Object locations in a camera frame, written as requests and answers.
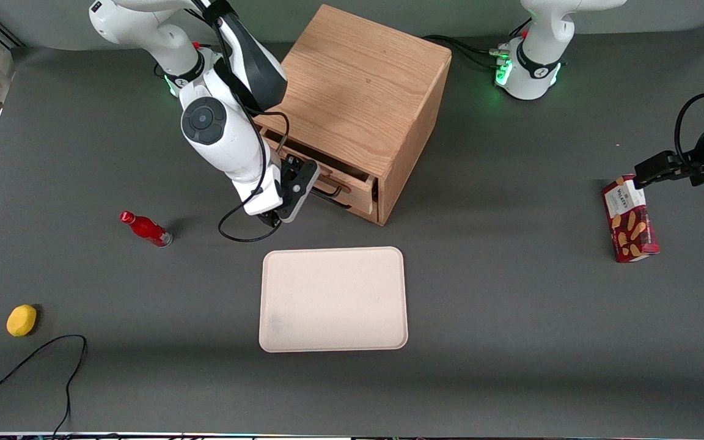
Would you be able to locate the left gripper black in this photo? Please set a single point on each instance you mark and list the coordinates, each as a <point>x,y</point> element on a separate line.
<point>701,154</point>

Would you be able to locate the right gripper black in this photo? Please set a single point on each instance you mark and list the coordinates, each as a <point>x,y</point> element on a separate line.
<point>289,174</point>

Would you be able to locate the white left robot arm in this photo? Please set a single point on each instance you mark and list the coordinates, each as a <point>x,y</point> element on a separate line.
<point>535,58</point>

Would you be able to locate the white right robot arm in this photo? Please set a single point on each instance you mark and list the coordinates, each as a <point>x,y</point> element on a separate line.
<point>230,140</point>

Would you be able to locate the oak wooden drawer cabinet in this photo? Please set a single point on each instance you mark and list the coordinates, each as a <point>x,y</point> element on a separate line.
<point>364,79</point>

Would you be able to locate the red Walkers cookie box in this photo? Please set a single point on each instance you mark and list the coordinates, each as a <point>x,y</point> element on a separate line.
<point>632,226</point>

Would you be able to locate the beige plastic tray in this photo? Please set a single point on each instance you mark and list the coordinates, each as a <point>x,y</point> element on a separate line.
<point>333,299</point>

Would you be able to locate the red plastic bottle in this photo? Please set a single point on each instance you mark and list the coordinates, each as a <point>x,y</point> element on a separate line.
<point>144,228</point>

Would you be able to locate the yellow lemon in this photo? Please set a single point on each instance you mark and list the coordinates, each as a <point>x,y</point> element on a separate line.
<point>21,320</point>

